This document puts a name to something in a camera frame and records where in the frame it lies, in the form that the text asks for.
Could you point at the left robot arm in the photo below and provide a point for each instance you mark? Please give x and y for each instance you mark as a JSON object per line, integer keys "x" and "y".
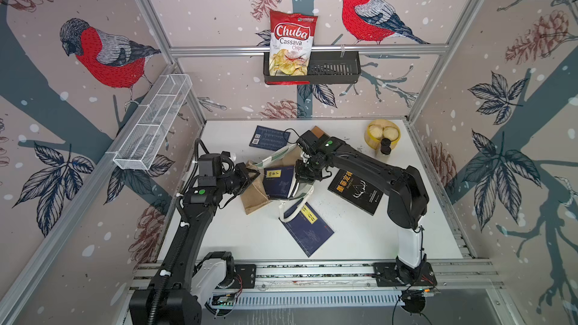
{"x": 182, "y": 286}

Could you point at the red Chuba cassava chips bag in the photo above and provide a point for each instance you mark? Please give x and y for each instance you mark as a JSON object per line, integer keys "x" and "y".
{"x": 290, "y": 48}

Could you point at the yellow bowl with buns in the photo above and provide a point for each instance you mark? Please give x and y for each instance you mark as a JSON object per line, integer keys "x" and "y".
{"x": 379, "y": 129}

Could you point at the black book with gold title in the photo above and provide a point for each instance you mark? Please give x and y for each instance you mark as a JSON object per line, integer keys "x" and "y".
{"x": 356, "y": 191}

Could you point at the blue book yellow label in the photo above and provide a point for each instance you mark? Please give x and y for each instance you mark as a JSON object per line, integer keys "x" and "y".
{"x": 309, "y": 230}
{"x": 279, "y": 182}

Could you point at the small bottle with black cap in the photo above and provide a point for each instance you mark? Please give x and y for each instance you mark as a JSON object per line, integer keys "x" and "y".
{"x": 384, "y": 151}

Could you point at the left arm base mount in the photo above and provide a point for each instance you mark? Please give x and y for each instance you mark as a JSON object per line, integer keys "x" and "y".
{"x": 244, "y": 277}

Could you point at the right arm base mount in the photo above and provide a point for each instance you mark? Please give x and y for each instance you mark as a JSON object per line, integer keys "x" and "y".
{"x": 388, "y": 274}

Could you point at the black wire basket shelf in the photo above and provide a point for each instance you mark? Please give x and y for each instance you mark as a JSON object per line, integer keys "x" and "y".
{"x": 324, "y": 68}

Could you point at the circuit board with wires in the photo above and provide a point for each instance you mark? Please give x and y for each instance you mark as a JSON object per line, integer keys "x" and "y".
{"x": 222, "y": 302}

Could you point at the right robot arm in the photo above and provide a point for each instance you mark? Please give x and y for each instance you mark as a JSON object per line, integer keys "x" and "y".
{"x": 407, "y": 195}

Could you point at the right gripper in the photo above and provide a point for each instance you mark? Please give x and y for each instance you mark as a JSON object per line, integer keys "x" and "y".
{"x": 302, "y": 178}

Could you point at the jute and green canvas bag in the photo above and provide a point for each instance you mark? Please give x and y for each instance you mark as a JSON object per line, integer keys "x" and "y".
{"x": 255, "y": 198}

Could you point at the blue book with barcode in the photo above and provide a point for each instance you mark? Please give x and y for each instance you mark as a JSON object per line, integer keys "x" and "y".
{"x": 269, "y": 139}

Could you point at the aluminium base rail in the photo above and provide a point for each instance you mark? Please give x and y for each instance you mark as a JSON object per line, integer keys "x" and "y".
{"x": 329, "y": 284}

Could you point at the white wire mesh shelf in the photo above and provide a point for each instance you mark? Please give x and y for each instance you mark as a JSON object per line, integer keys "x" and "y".
{"x": 145, "y": 139}

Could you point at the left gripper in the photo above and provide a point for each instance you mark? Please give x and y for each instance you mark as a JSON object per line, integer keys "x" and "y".
{"x": 242, "y": 171}

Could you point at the brown and black book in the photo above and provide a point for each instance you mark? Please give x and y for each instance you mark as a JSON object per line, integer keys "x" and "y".
{"x": 319, "y": 133}

